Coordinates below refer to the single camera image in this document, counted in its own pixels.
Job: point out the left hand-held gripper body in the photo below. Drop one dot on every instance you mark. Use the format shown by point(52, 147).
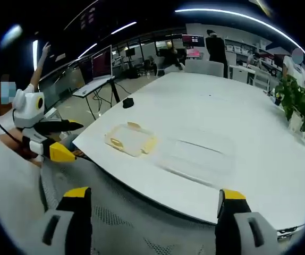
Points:
point(26, 111)

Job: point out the short ceiling light strip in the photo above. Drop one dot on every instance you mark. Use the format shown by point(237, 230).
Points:
point(123, 27)

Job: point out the white mesh office chair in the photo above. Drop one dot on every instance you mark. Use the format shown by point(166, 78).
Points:
point(120, 217)

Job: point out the green potted plant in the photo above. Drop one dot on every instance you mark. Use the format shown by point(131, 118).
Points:
point(296, 98)

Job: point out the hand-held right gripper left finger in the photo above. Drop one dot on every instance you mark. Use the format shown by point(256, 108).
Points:
point(70, 228)

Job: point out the white storage shelf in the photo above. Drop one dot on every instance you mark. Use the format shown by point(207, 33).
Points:
point(244, 47)

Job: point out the clear container lid yellow latches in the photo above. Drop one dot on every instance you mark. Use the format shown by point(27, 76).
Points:
point(131, 139)

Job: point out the small black object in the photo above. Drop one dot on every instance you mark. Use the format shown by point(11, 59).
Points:
point(128, 103)

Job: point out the small computer monitor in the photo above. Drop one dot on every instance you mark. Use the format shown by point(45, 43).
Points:
point(86, 70)

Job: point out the clear plastic food container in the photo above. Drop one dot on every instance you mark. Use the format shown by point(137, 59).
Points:
point(197, 156)

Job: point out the background screen red picture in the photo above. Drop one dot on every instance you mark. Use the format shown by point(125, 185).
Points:
point(193, 40)

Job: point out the large computer monitor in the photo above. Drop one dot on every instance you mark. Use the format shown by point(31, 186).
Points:
point(102, 62)

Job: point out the long ceiling light strip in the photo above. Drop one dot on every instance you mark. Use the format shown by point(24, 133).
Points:
point(235, 16)

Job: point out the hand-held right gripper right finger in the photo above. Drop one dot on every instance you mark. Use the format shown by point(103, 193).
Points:
point(235, 233)

